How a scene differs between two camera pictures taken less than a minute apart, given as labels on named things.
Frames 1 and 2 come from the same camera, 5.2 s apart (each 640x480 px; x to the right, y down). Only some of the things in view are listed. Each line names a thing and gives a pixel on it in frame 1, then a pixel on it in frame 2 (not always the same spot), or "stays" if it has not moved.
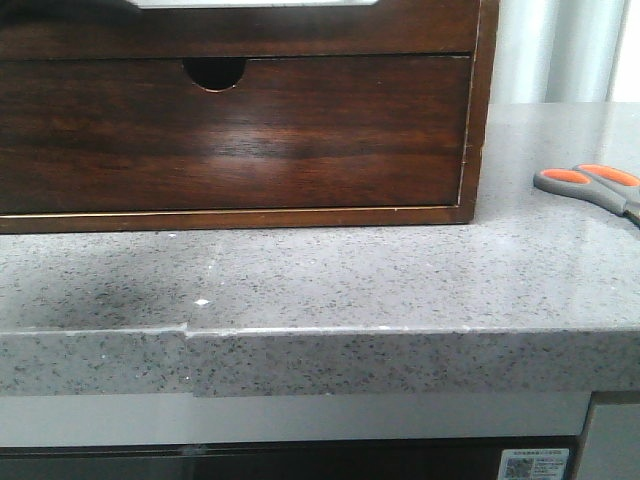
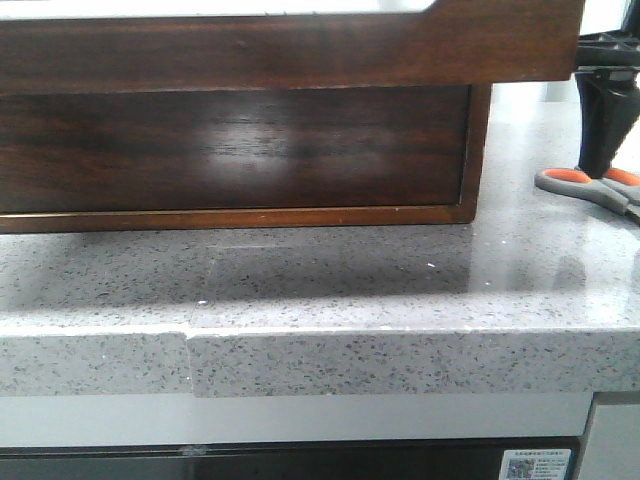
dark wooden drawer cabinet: (120, 118) stays
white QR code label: (534, 464) stays
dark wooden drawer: (141, 135) → (461, 42)
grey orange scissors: (608, 187) stays
